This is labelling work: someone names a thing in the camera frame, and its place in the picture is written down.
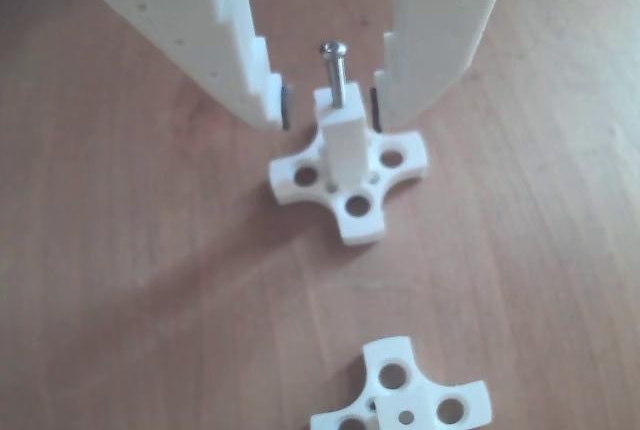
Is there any silver metal screw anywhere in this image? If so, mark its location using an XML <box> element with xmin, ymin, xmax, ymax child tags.
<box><xmin>319</xmin><ymin>39</ymin><xmax>351</xmax><ymax>106</ymax></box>

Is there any white cross-base post stand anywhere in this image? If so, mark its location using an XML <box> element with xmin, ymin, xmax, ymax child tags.
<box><xmin>268</xmin><ymin>80</ymin><xmax>431</xmax><ymax>247</ymax></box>
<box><xmin>308</xmin><ymin>334</ymin><xmax>494</xmax><ymax>430</ymax></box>

